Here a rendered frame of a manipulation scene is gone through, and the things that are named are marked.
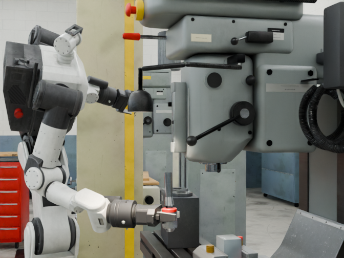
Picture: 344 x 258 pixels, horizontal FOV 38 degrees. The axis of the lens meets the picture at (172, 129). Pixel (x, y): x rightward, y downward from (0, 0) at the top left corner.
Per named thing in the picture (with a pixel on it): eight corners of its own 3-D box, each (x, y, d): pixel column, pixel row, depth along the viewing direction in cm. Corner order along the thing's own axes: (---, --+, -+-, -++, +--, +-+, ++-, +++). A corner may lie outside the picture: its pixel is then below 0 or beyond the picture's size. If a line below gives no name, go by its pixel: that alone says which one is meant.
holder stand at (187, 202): (167, 249, 184) (167, 194, 184) (160, 235, 206) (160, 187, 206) (199, 247, 186) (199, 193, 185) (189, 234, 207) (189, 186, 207)
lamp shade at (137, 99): (122, 111, 141) (122, 89, 140) (140, 112, 146) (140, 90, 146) (141, 111, 136) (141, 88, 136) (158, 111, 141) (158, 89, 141)
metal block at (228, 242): (223, 261, 136) (223, 239, 136) (216, 256, 142) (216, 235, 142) (241, 260, 138) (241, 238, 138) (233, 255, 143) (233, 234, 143)
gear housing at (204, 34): (184, 49, 138) (184, 13, 138) (164, 60, 162) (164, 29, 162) (295, 53, 146) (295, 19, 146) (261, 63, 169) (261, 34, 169)
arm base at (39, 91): (31, 114, 164) (41, 81, 162) (28, 106, 175) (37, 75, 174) (76, 125, 170) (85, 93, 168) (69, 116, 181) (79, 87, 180)
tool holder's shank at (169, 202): (163, 209, 155) (162, 173, 155) (165, 207, 158) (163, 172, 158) (173, 209, 154) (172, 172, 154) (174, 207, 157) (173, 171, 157)
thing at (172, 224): (161, 229, 154) (160, 212, 154) (163, 226, 159) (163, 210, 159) (176, 229, 153) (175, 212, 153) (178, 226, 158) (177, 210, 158)
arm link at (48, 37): (27, 61, 202) (42, 34, 196) (25, 48, 208) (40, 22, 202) (54, 70, 208) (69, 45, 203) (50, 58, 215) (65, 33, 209)
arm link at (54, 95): (35, 123, 165) (46, 84, 163) (33, 116, 173) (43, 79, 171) (69, 131, 170) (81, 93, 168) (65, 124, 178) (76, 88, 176)
